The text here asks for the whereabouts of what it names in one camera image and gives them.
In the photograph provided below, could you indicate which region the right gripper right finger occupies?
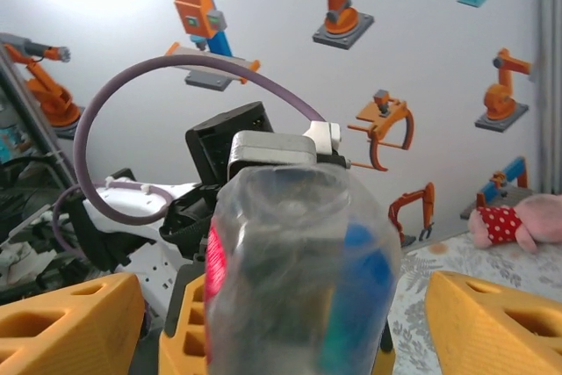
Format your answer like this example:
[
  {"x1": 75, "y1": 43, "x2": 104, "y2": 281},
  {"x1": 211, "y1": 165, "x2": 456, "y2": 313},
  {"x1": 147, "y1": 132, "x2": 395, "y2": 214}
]
[{"x1": 424, "y1": 271, "x2": 562, "y2": 375}]

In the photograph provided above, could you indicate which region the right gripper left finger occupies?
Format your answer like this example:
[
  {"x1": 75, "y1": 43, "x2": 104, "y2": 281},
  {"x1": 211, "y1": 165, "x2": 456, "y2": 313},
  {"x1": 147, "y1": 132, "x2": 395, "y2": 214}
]
[{"x1": 0, "y1": 271, "x2": 147, "y2": 375}]

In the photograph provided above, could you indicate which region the red gold label bottle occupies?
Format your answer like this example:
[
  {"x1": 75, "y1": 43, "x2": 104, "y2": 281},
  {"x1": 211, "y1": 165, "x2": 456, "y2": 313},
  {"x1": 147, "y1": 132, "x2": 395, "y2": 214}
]
[{"x1": 205, "y1": 162, "x2": 403, "y2": 375}]

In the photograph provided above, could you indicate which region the floral patterned table mat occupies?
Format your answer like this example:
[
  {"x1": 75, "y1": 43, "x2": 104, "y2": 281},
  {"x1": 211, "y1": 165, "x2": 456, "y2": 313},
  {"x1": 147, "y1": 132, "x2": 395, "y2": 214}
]
[{"x1": 388, "y1": 232, "x2": 562, "y2": 375}]

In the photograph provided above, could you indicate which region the pink pig plush toy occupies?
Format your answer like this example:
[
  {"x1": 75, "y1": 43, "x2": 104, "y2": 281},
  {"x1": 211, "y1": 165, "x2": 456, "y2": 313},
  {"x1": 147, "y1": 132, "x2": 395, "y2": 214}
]
[{"x1": 467, "y1": 192, "x2": 562, "y2": 256}]

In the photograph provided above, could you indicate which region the orange box robot sticker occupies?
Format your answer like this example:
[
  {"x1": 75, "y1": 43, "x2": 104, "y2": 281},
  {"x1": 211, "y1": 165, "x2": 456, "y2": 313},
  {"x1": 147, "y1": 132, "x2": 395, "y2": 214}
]
[{"x1": 164, "y1": 0, "x2": 260, "y2": 93}]

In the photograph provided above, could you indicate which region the orange claw gripper sticker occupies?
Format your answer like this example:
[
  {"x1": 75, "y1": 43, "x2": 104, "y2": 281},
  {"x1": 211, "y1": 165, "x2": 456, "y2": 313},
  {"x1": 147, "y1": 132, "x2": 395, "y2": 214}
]
[{"x1": 346, "y1": 89, "x2": 416, "y2": 173}]

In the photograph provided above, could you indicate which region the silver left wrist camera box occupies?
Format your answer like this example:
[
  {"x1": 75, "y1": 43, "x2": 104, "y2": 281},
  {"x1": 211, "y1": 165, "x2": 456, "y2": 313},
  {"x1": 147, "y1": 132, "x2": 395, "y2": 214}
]
[{"x1": 227, "y1": 122, "x2": 352, "y2": 185}]

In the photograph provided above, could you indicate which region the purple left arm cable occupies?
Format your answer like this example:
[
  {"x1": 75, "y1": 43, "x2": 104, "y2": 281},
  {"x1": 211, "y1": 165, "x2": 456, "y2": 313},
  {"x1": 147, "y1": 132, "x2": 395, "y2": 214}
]
[{"x1": 51, "y1": 53, "x2": 328, "y2": 262}]

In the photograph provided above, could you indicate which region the blue conveyor wall sticker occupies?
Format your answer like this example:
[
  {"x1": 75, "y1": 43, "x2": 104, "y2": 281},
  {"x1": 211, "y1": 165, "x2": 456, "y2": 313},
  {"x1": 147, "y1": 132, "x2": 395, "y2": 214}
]
[{"x1": 459, "y1": 155, "x2": 535, "y2": 221}]

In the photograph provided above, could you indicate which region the aluminium frame post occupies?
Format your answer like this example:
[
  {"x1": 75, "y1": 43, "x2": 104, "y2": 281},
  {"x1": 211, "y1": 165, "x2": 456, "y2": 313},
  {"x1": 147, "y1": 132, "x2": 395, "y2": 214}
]
[{"x1": 536, "y1": 0, "x2": 562, "y2": 196}]

